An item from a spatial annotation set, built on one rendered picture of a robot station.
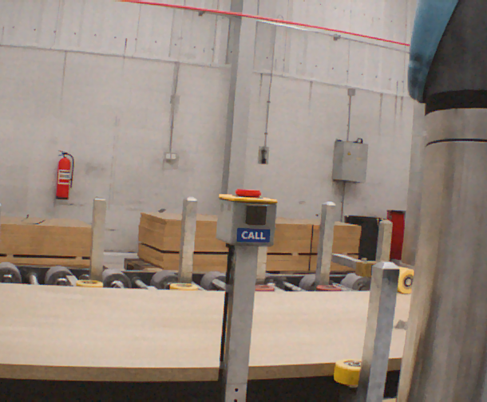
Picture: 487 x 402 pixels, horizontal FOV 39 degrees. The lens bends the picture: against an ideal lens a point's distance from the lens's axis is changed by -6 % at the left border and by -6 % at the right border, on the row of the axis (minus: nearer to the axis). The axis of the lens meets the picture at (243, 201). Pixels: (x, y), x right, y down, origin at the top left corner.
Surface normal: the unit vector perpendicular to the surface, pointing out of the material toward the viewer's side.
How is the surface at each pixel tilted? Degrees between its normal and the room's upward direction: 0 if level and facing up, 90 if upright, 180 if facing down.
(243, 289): 90
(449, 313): 84
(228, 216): 90
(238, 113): 90
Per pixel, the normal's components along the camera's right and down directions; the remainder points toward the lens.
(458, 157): -0.74, -0.12
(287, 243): 0.47, 0.08
